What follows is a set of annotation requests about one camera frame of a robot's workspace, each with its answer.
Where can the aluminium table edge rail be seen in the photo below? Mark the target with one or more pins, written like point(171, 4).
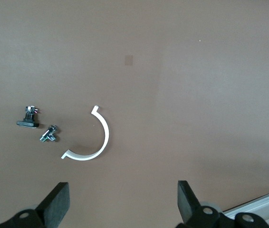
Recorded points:
point(267, 204)

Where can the small metal fitting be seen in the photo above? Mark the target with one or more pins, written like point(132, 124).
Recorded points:
point(49, 135)

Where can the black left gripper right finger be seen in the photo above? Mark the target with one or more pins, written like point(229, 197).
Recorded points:
point(186, 204)

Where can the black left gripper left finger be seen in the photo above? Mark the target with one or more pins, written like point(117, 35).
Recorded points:
point(58, 204)

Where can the black clamp with bolt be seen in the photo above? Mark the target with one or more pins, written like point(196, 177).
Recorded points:
point(27, 123)

